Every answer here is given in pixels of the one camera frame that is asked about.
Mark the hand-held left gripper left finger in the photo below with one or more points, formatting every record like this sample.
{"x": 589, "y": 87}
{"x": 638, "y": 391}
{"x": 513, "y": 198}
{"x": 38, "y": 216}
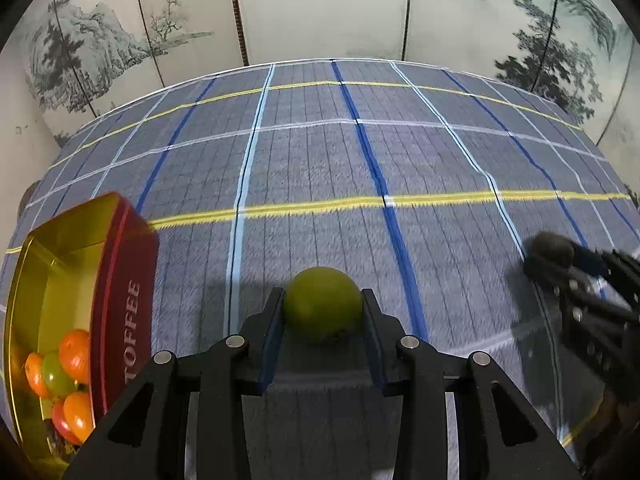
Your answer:
{"x": 267, "y": 350}

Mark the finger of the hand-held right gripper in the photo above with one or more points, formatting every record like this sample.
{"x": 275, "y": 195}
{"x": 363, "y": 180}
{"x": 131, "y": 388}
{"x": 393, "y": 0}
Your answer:
{"x": 610, "y": 270}
{"x": 560, "y": 280}

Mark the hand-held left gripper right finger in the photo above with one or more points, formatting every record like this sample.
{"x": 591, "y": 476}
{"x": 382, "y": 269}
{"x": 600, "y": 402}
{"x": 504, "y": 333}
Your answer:
{"x": 376, "y": 355}

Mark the small dark passion fruit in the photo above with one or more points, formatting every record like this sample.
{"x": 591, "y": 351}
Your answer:
{"x": 547, "y": 250}

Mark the green tomato with stem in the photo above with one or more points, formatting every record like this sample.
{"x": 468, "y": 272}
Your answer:
{"x": 322, "y": 302}

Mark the red and gold tin box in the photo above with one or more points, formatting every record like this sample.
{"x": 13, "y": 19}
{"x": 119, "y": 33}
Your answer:
{"x": 120, "y": 270}

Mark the orange mandarin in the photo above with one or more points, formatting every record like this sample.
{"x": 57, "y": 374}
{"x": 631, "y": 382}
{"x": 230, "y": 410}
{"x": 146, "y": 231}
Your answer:
{"x": 80, "y": 412}
{"x": 33, "y": 375}
{"x": 75, "y": 355}

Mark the large red tomato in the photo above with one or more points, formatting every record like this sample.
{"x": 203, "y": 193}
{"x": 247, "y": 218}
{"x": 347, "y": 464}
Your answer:
{"x": 59, "y": 424}

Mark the round grey-brown disc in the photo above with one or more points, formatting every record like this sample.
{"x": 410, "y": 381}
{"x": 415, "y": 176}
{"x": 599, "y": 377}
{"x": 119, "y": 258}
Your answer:
{"x": 27, "y": 200}

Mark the ink landscape folding screen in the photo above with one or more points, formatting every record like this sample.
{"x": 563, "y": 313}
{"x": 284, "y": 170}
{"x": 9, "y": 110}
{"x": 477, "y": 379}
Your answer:
{"x": 320, "y": 10}

